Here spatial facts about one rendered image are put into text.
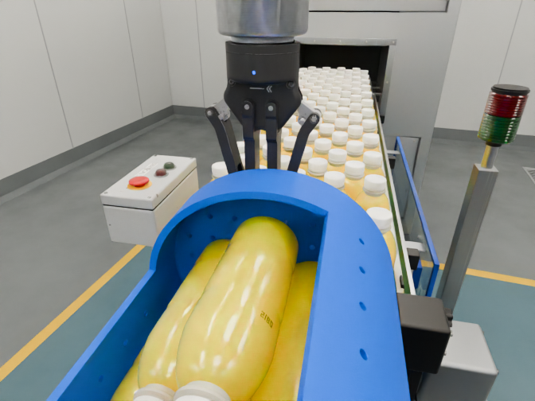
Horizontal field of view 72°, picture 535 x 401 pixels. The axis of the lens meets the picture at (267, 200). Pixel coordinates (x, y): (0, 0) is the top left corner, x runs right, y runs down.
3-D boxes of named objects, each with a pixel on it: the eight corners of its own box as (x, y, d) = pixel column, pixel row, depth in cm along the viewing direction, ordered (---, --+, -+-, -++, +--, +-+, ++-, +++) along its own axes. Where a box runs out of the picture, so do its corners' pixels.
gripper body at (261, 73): (309, 36, 39) (305, 122, 43) (232, 35, 41) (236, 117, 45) (299, 43, 32) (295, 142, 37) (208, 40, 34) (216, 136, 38)
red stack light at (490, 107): (490, 117, 67) (496, 95, 66) (479, 108, 73) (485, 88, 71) (528, 118, 66) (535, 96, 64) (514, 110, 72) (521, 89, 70)
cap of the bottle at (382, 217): (361, 216, 58) (362, 207, 57) (384, 216, 59) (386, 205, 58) (369, 230, 55) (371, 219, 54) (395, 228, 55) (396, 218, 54)
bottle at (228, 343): (261, 277, 43) (197, 457, 26) (222, 231, 41) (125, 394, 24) (313, 253, 39) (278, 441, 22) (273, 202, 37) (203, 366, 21)
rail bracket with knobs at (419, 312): (374, 371, 56) (384, 321, 51) (372, 334, 62) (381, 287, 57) (443, 383, 54) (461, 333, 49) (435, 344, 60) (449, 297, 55)
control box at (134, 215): (110, 241, 69) (98, 192, 64) (160, 194, 86) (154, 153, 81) (159, 248, 67) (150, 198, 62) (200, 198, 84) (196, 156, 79)
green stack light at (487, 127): (482, 142, 70) (489, 117, 67) (473, 132, 75) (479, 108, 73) (519, 145, 69) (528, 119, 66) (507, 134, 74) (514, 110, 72)
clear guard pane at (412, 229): (393, 414, 95) (434, 265, 72) (378, 243, 162) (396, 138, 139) (396, 414, 94) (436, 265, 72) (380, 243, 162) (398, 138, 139)
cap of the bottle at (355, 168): (366, 170, 75) (367, 161, 74) (361, 177, 72) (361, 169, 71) (347, 166, 76) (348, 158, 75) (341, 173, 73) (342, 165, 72)
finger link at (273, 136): (270, 94, 41) (283, 94, 41) (272, 184, 46) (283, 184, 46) (263, 102, 38) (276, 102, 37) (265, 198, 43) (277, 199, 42)
